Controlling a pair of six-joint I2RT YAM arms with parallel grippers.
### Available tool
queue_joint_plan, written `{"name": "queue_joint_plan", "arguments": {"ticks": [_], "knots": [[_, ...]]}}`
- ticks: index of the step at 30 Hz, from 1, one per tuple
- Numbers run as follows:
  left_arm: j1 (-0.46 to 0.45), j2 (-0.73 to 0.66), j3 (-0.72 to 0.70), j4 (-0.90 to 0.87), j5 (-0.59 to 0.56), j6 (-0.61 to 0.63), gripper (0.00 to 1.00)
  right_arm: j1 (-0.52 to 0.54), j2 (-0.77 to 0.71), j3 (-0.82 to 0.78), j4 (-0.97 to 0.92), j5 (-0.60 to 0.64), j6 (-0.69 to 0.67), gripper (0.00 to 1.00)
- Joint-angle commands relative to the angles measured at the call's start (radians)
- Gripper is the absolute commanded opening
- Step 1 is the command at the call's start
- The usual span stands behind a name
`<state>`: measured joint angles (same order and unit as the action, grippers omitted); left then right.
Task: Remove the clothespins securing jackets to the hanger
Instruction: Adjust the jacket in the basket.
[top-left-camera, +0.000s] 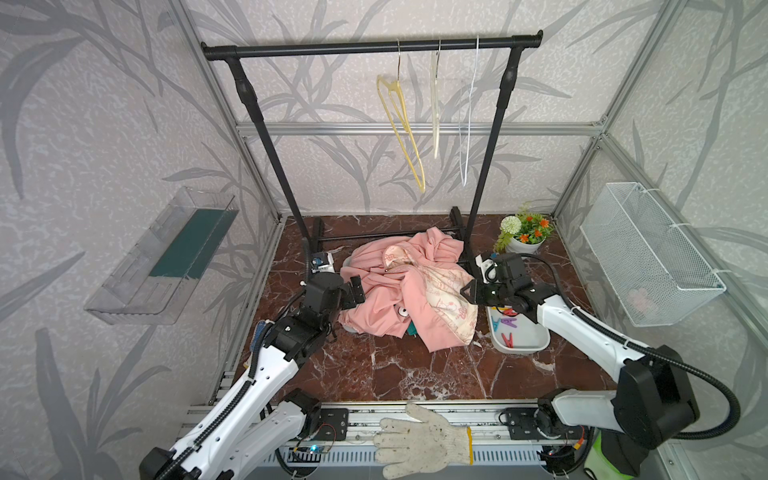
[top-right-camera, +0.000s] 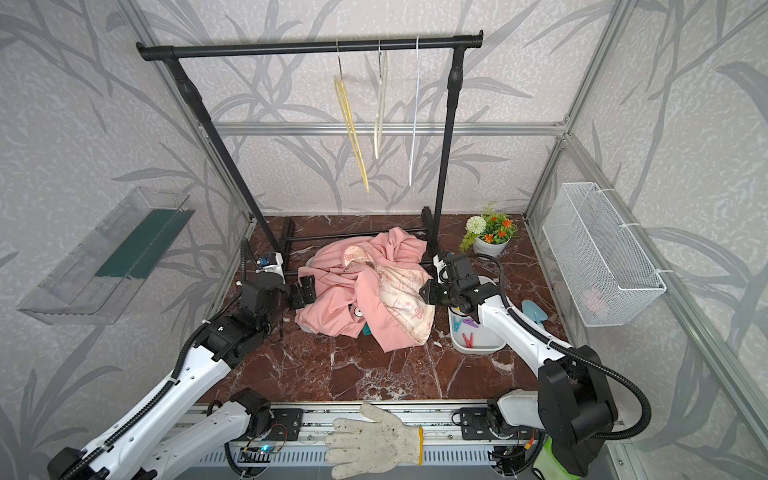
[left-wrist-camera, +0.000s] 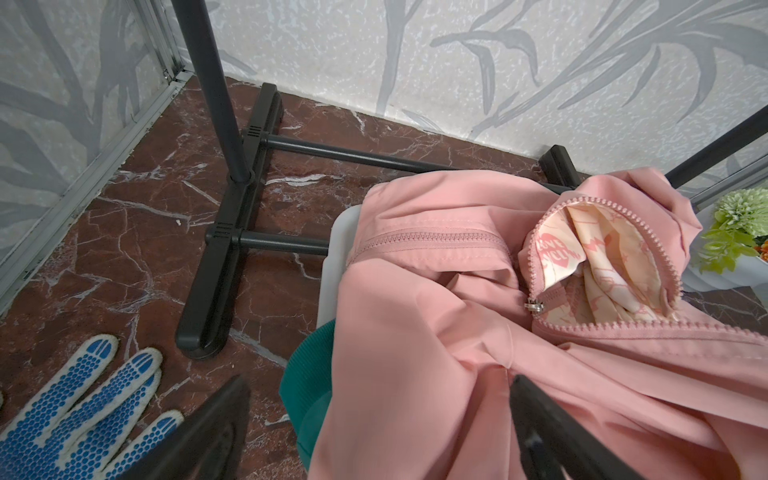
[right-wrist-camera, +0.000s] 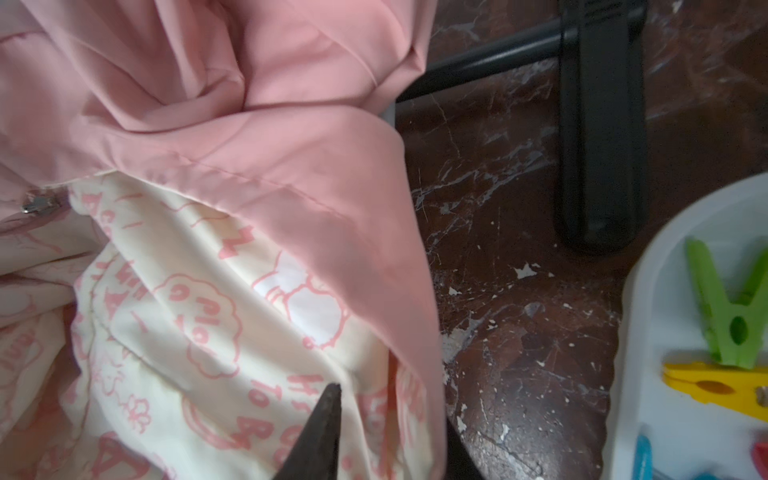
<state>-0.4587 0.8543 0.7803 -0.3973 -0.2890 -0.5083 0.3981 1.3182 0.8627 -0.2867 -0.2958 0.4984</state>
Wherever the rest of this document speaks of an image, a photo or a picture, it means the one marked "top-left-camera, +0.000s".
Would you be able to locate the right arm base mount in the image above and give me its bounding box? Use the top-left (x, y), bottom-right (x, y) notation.
top-left (497, 407), bottom-right (589, 444)

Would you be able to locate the black clothes rack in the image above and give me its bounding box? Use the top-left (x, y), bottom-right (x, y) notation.
top-left (200, 30), bottom-right (544, 275)

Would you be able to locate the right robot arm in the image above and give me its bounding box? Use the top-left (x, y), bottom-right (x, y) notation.
top-left (461, 253), bottom-right (742, 450)

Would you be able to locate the pink jacket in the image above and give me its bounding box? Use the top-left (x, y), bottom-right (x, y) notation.
top-left (339, 227), bottom-right (478, 352)

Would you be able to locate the white plastic tray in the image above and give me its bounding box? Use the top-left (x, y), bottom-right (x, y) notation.
top-left (486, 307), bottom-right (551, 355)

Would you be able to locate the clear acrylic wall shelf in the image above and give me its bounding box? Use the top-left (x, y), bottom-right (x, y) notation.
top-left (84, 187), bottom-right (239, 326)

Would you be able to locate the black rubber glove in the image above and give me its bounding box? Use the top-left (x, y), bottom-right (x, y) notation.
top-left (583, 430), bottom-right (649, 480)

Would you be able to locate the potted artificial flower plant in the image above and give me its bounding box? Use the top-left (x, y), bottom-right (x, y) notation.
top-left (493, 203), bottom-right (555, 254)

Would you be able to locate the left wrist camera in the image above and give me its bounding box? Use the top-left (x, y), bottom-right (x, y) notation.
top-left (310, 251), bottom-right (335, 274)

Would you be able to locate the white wire mesh basket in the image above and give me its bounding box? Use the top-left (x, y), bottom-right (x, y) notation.
top-left (580, 182), bottom-right (727, 328)

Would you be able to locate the white hanger of rainbow jacket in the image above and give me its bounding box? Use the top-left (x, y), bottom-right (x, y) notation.
top-left (459, 38), bottom-right (480, 187)

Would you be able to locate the white knitted work glove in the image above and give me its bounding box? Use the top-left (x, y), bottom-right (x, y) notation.
top-left (373, 402), bottom-right (474, 479)

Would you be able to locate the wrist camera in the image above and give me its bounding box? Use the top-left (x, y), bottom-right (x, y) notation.
top-left (475, 253), bottom-right (497, 284)
top-left (310, 251), bottom-right (335, 274)

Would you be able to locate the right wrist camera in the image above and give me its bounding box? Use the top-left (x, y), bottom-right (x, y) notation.
top-left (475, 253), bottom-right (497, 284)

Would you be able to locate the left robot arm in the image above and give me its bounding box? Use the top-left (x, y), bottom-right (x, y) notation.
top-left (139, 272), bottom-right (365, 479)

